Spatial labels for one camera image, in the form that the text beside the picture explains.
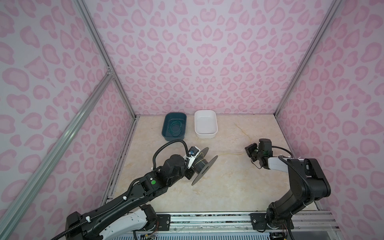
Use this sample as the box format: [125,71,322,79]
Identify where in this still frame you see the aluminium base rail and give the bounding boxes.
[80,211,343,240]

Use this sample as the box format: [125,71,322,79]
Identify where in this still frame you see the yellow cable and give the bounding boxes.
[197,122,250,163]

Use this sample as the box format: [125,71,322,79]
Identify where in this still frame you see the dark teal plastic bin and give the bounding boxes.
[162,112,187,142]

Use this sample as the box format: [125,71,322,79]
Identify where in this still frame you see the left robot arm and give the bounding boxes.
[62,155,197,240]

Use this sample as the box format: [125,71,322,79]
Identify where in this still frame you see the left aluminium frame strut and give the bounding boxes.
[73,0,137,120]

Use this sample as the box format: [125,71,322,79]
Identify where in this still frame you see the green cable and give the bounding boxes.
[167,119,184,135]

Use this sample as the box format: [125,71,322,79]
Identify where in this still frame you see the white plastic tray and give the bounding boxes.
[194,110,218,139]

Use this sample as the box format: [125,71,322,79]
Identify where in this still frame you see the dark grey cable spool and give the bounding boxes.
[192,147,219,186]

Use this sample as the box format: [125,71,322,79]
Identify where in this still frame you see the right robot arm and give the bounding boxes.
[245,139,331,233]

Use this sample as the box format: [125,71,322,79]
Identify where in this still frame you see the diagonal aluminium frame strut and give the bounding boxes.
[1,73,115,240]

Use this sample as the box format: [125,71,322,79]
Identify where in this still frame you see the right aluminium frame strut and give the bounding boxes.
[274,0,344,118]

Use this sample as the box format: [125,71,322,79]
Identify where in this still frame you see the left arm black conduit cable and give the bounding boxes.
[50,139,190,240]

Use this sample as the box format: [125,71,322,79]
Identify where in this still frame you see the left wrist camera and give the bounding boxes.
[186,146,201,169]

